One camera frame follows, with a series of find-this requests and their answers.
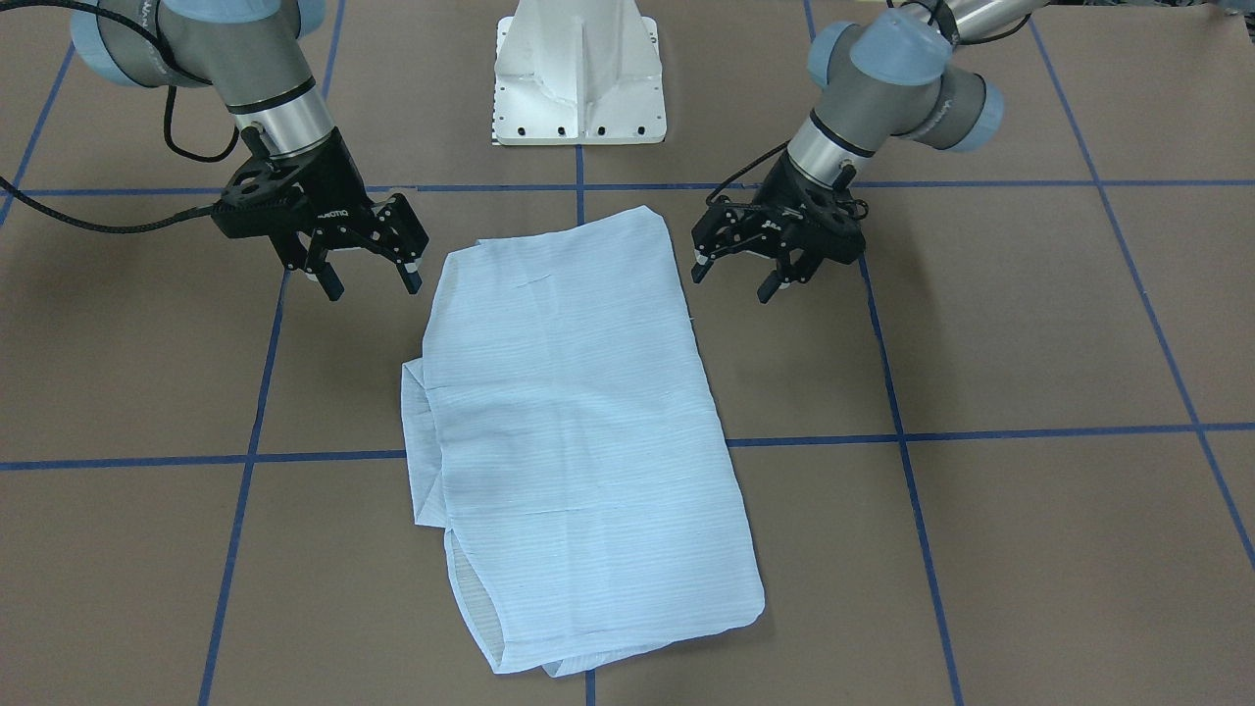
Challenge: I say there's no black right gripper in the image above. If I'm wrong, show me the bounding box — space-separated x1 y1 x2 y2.
212 125 429 301

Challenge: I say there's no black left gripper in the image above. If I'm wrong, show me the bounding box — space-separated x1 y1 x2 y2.
690 153 867 303

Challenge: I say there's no light blue striped shirt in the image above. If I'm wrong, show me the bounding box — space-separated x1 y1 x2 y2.
400 206 766 678

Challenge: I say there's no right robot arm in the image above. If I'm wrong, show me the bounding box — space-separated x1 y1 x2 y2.
72 1 427 300

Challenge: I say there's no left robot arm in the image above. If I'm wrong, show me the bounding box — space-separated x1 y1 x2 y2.
690 1 1040 303

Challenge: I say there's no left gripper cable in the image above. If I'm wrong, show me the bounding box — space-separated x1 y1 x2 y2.
704 143 791 207

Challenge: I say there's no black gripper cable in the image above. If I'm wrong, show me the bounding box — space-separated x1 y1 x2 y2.
0 0 246 236

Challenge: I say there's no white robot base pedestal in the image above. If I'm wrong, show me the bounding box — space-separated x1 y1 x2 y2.
489 1 668 145

